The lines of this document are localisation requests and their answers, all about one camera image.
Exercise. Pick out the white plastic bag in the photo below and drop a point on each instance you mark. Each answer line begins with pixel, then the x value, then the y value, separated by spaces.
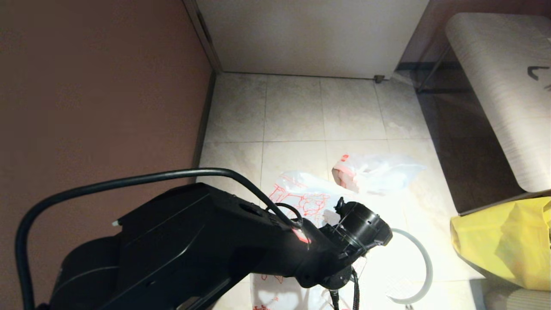
pixel 387 172

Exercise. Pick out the grey metal furniture frame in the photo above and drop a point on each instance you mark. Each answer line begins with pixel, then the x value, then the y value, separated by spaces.
pixel 433 69

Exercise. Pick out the yellow plastic bag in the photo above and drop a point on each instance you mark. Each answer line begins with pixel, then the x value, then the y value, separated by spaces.
pixel 495 245

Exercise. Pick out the clear plastic bag red print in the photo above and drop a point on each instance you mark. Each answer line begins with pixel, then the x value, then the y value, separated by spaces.
pixel 301 189

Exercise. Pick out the small dark cabinet foot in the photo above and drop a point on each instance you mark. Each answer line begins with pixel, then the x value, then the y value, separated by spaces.
pixel 379 79

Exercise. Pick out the beige wooden table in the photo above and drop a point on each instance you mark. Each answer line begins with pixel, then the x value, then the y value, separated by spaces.
pixel 495 64

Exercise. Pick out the white cabinet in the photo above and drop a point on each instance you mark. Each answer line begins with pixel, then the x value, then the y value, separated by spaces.
pixel 310 38

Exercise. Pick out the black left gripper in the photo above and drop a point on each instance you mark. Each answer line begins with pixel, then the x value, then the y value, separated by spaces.
pixel 361 228

